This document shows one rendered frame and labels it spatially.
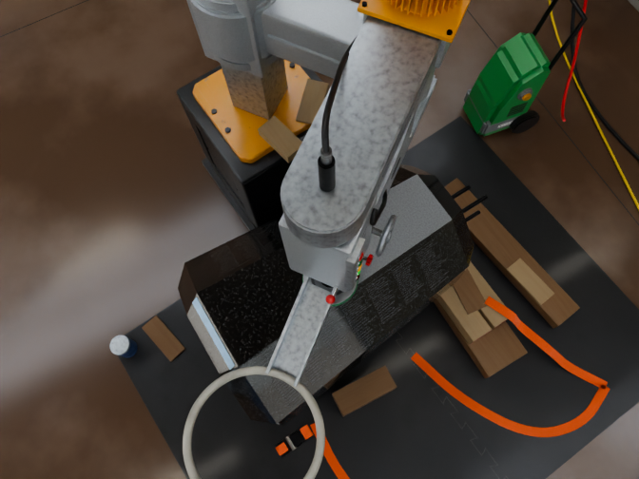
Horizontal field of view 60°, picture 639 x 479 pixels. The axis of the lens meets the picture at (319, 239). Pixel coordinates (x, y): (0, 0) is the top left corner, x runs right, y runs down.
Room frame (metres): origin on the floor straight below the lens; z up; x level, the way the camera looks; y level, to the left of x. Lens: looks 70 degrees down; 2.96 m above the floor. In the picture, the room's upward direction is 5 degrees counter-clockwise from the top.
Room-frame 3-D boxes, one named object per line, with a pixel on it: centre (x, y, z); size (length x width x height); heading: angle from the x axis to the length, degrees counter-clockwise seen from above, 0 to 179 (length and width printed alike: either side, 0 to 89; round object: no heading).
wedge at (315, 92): (1.44, -0.02, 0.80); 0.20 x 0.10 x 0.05; 160
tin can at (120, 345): (0.54, 1.06, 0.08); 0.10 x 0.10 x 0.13
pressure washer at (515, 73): (1.79, -1.13, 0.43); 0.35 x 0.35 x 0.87; 16
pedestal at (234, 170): (1.50, 0.22, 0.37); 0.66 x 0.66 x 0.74; 31
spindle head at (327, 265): (0.67, -0.07, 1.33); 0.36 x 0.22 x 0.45; 151
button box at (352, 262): (0.48, -0.10, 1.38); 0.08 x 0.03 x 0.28; 151
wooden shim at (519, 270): (0.71, -1.09, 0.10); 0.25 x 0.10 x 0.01; 34
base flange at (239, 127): (1.50, 0.22, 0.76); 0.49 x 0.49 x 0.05; 31
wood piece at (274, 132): (1.26, 0.13, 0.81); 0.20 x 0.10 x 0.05; 39
